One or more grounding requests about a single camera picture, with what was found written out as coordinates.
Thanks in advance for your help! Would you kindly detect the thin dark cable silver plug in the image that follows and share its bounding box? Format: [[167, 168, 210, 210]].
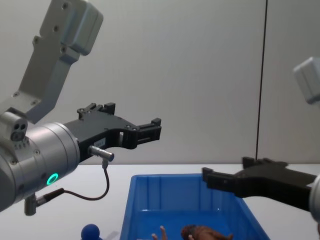
[[34, 145, 116, 202]]

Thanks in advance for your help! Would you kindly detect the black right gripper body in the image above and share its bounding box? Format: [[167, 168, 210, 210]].
[[234, 162, 318, 213]]

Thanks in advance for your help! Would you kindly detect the blue round-headed toy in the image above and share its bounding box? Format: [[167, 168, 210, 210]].
[[80, 223, 103, 240]]

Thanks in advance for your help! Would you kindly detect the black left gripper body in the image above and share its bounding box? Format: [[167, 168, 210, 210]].
[[62, 113, 138, 165]]

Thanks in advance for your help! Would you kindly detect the brown toy figure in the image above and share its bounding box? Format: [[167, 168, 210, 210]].
[[180, 224, 234, 240]]

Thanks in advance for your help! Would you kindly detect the blue plastic bin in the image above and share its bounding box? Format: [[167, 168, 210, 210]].
[[119, 173, 272, 240]]

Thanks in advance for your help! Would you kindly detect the small pale orange toy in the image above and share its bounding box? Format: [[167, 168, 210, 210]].
[[151, 225, 169, 240]]

